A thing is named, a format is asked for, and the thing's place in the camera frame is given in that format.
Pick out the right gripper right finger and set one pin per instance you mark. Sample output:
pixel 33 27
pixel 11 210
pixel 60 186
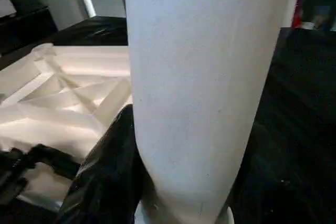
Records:
pixel 257 187

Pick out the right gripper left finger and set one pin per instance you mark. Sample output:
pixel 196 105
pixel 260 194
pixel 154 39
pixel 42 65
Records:
pixel 107 182

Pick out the white plastic table leg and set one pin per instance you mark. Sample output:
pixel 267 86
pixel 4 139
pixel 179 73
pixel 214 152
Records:
pixel 205 77

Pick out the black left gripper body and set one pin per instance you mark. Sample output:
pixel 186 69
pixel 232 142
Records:
pixel 10 174

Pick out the white plastic table top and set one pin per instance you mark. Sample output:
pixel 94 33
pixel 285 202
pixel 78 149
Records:
pixel 58 93

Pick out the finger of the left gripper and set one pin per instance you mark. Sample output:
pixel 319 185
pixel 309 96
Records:
pixel 55 160

